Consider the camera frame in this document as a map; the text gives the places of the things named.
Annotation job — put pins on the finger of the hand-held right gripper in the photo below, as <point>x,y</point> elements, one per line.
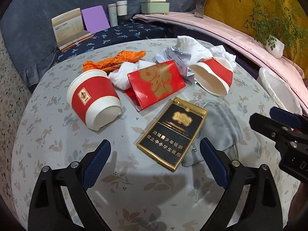
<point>272,127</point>
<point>285,116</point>

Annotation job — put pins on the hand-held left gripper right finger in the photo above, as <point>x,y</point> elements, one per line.
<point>214,163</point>

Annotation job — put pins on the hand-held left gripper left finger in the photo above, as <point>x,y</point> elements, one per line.
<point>96,163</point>

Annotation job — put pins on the black gold cigarette box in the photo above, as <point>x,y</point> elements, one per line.
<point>168,134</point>

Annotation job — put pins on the white tissue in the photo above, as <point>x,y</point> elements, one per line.
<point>223,54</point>
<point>120,74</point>

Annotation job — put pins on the orange plastic bag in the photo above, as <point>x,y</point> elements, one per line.
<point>115,59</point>

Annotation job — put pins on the white sock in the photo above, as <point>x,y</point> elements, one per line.
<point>190,48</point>

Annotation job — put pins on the printed white paper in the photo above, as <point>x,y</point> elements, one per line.
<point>166,55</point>

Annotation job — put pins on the person's right forearm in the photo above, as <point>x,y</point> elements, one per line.
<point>298,207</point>

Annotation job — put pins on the grey floral tablecloth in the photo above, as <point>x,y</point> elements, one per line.
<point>60,149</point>

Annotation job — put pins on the green plant white pot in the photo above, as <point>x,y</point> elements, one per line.
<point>275,49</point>

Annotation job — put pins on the crushed red paper cup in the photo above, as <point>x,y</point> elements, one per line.
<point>216,69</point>

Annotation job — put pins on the pink printed cloth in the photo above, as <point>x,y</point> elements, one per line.
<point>216,26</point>

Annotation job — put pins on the dark blue floral cloth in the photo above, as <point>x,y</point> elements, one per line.
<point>115,36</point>

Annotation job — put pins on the glass vase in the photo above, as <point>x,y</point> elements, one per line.
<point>200,8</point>

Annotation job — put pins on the purple card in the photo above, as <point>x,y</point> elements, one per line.
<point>95,19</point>

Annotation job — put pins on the white cosmetic bottle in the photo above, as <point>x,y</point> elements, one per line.
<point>121,12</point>

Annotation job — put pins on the pale green box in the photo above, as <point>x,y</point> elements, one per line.
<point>155,7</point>

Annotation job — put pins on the grey-blue backdrop cloth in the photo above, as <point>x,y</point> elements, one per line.
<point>48,0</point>

